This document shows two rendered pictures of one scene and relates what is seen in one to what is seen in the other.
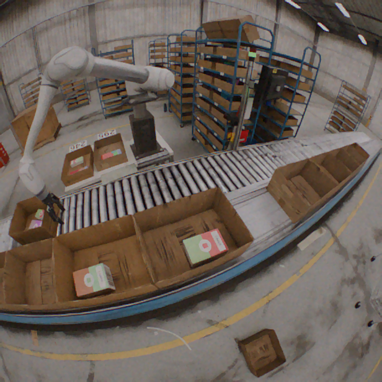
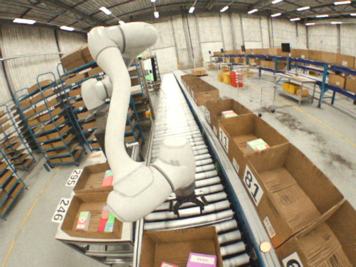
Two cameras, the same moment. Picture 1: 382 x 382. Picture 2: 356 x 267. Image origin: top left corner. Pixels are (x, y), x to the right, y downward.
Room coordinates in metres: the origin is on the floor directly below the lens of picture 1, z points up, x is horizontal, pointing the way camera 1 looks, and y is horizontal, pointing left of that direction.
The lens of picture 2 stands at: (0.22, 1.11, 1.47)
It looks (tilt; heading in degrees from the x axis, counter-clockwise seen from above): 30 degrees down; 296
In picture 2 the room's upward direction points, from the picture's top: 11 degrees counter-clockwise
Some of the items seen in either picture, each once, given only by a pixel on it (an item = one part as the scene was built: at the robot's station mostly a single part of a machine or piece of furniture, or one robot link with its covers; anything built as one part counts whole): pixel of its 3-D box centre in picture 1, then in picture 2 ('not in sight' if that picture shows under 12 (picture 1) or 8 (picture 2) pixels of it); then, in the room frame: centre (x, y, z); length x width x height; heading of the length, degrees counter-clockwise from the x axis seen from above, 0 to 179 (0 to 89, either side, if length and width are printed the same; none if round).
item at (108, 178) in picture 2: (111, 156); (111, 178); (1.04, 0.70, 0.79); 0.19 x 0.14 x 0.02; 121
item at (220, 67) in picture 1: (235, 69); not in sight; (1.99, -0.45, 1.39); 0.40 x 0.30 x 0.10; 24
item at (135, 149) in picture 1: (143, 132); (112, 142); (1.21, 0.43, 0.91); 0.26 x 0.26 x 0.33; 30
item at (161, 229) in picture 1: (191, 237); (226, 116); (0.28, -0.01, 0.96); 0.39 x 0.29 x 0.17; 115
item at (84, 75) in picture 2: (215, 51); (79, 78); (2.42, -0.25, 1.59); 0.40 x 0.30 x 0.10; 23
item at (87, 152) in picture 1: (78, 164); (93, 214); (0.93, 1.01, 0.80); 0.38 x 0.28 x 0.10; 28
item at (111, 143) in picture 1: (109, 150); (100, 179); (1.11, 0.75, 0.80); 0.38 x 0.28 x 0.10; 28
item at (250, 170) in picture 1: (249, 169); (174, 117); (1.00, -0.48, 0.72); 0.52 x 0.05 x 0.05; 25
